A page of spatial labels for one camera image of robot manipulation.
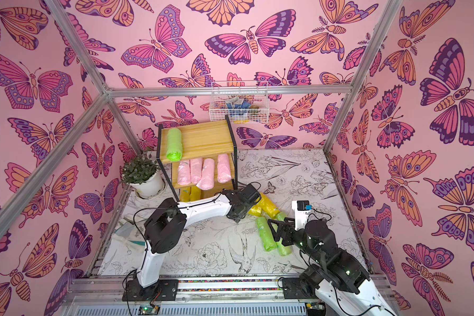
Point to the green bag roll right two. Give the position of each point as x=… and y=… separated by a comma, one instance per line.
x=283, y=250

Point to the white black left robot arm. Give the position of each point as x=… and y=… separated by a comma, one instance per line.
x=164, y=227

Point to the pink bag roll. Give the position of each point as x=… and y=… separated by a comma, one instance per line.
x=196, y=166
x=223, y=169
x=184, y=173
x=207, y=178

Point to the blue items in basket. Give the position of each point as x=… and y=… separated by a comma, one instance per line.
x=238, y=104

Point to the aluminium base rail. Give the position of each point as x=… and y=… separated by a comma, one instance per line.
x=228, y=295

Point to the green bag roll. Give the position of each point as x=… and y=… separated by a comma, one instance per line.
x=174, y=145
x=281, y=216

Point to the potted green plant white pot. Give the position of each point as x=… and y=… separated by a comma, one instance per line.
x=143, y=175

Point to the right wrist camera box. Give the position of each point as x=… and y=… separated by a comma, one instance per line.
x=302, y=209

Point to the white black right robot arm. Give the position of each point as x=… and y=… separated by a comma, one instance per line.
x=368, y=302

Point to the yellow bag roll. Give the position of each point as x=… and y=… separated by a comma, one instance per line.
x=195, y=193
x=255, y=211
x=185, y=194
x=268, y=206

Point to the green bag roll right one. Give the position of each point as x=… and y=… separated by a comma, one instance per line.
x=265, y=234

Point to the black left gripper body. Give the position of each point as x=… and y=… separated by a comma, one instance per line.
x=247, y=199

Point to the white wire wall basket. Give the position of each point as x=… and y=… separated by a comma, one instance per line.
x=255, y=92

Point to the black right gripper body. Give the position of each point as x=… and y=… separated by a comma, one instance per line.
x=286, y=230

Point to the wooden three-tier shelf black frame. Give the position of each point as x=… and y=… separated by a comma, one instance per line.
x=204, y=140

